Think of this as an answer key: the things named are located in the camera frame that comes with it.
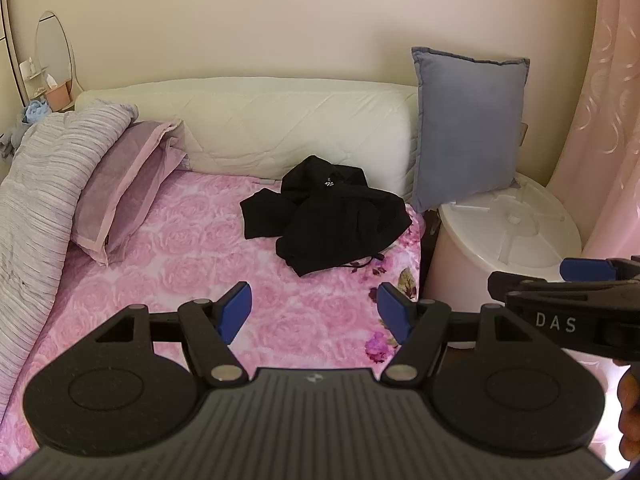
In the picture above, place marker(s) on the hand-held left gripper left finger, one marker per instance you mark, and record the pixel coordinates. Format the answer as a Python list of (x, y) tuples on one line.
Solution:
[(236, 311)]

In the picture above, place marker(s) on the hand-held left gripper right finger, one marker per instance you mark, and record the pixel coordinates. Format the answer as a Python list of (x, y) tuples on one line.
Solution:
[(394, 313)]

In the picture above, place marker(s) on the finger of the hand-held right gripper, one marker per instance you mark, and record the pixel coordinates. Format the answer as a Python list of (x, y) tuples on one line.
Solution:
[(510, 282), (582, 269)]

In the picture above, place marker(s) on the black hoodie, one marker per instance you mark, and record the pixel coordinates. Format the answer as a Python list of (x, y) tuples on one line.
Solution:
[(330, 215)]

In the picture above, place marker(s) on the person's right hand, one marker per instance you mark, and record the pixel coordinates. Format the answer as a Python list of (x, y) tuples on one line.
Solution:
[(631, 420)]

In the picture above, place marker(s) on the white round plastic container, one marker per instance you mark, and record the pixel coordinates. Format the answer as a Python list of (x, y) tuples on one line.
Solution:
[(505, 240)]

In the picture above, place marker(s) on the pink rose bedsheet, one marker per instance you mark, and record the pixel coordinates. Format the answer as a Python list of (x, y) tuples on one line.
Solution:
[(280, 300)]

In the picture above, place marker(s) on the pink patterned curtain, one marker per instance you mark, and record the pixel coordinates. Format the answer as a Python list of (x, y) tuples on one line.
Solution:
[(605, 125)]

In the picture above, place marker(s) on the blue-grey cushion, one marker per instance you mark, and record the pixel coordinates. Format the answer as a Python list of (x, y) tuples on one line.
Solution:
[(465, 130)]

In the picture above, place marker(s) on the purple pillow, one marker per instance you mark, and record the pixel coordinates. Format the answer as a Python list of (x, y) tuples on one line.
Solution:
[(122, 190)]

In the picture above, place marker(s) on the cream quilted headboard cushion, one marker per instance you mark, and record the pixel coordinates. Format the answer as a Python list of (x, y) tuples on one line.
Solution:
[(280, 125)]

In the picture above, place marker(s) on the grey striped quilt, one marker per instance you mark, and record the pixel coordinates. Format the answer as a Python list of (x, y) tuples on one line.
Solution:
[(35, 210)]

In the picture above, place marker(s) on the pink tissue box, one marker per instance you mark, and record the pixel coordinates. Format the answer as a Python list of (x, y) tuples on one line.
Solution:
[(57, 95)]

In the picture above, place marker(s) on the light blue cloth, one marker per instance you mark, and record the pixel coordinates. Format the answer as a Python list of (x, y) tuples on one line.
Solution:
[(36, 111)]

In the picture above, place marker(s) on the oval mirror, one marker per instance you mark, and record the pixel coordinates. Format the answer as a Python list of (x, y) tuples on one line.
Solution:
[(54, 47)]

